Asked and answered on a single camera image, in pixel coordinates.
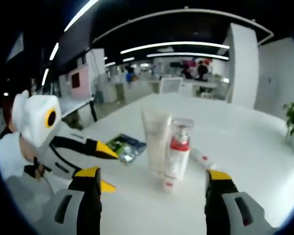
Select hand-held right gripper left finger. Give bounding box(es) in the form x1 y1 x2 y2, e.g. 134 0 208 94
54 166 102 235

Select white desk black legs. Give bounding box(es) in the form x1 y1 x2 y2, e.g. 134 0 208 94
60 96 98 123

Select linear ceiling light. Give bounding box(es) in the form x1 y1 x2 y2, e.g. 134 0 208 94
146 52 230 61
41 68 50 86
49 42 60 61
63 0 100 32
120 41 230 55

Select dark green printed skincare pouch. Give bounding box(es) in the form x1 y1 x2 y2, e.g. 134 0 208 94
105 133 147 160

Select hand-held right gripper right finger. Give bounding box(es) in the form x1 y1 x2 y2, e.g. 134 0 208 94
204 169 272 235

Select person's left hand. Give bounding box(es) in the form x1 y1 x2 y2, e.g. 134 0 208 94
19 136 46 182

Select white office desk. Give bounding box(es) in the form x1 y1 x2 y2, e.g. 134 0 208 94
181 79 219 97

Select silver foil skincare pouch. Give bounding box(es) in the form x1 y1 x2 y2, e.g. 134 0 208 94
119 151 138 166

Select pink panel dark square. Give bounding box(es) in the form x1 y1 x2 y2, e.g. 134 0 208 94
70 64 89 98

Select white mesh office chair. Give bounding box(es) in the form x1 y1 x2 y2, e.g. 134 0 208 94
159 77 183 94

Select white red-collared skincare pump bottle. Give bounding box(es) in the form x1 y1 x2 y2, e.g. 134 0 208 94
165 118 196 179

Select large white skincare tube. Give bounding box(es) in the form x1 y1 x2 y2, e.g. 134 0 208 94
141 109 172 179

